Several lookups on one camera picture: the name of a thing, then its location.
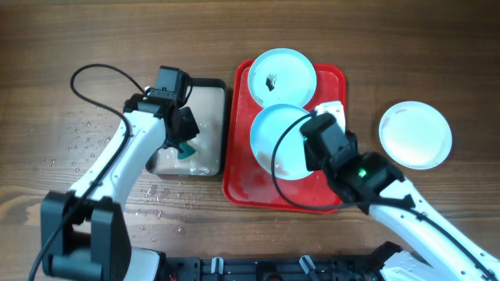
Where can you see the light blue plate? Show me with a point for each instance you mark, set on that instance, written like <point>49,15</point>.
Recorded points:
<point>267,128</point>
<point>282,76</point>

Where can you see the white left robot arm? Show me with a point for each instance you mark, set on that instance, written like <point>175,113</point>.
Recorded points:
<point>83,233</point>

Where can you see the white round plate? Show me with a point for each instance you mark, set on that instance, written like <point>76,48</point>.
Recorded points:
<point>415,135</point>

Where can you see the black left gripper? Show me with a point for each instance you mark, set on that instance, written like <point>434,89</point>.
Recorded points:
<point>190,131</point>

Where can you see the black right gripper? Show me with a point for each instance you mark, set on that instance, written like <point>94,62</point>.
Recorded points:
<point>351,136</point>

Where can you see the black rectangular water tray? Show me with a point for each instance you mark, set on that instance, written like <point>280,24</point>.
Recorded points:
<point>208,104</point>

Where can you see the red plastic tray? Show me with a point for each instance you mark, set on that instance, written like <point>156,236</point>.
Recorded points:
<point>247,184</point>

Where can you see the teal sponge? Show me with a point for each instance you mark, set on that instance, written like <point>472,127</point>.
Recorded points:
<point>186,151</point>

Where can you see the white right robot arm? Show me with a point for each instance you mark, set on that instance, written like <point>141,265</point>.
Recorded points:
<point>379,189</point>

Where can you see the light blue plate top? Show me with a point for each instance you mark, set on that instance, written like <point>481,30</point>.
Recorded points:
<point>282,76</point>

